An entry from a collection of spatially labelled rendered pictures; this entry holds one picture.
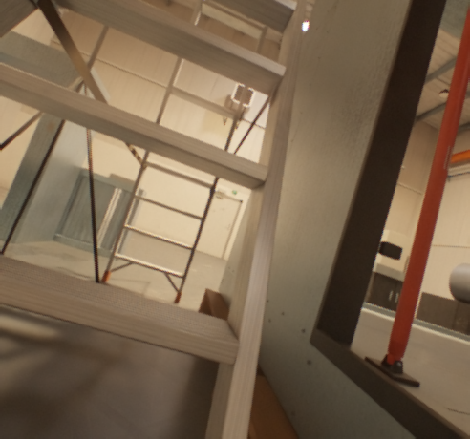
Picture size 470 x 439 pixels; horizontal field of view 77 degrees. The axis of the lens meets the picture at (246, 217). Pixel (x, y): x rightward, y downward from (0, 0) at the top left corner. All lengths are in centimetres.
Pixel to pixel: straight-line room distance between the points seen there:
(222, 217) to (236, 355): 1013
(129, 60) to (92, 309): 1181
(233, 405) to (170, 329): 9
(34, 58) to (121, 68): 880
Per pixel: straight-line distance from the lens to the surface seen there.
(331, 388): 70
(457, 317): 628
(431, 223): 69
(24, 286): 34
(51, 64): 310
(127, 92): 1156
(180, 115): 1113
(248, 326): 34
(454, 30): 383
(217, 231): 1040
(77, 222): 353
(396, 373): 68
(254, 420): 79
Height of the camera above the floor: 51
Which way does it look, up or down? 6 degrees up
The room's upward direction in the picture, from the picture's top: 19 degrees clockwise
